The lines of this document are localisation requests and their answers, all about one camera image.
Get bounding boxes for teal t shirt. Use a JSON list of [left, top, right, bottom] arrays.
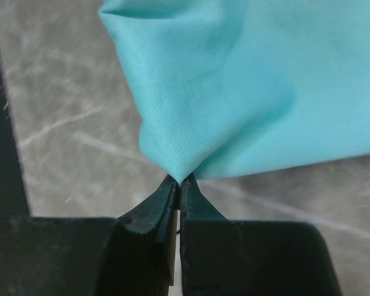
[[99, 1, 370, 181]]

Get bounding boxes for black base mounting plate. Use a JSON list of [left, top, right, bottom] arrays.
[[0, 57, 30, 216]]

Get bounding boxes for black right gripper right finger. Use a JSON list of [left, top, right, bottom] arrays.
[[179, 175, 342, 295]]

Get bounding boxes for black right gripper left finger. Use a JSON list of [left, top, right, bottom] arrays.
[[0, 176, 176, 295]]

